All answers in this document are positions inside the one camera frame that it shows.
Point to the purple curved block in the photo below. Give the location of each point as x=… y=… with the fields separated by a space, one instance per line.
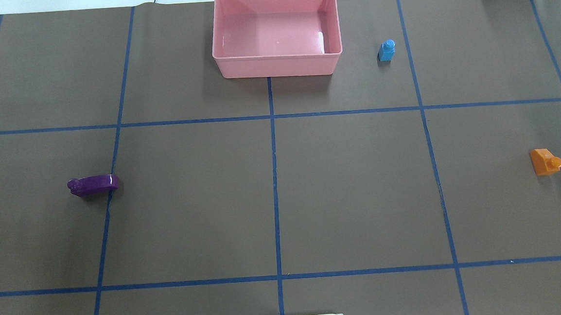
x=91 y=185

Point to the pink plastic box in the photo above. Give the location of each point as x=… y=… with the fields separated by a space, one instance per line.
x=267 y=38

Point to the orange sloped block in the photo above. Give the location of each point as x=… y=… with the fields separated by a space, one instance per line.
x=544 y=162

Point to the small blue block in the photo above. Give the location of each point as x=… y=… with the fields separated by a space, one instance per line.
x=387 y=50

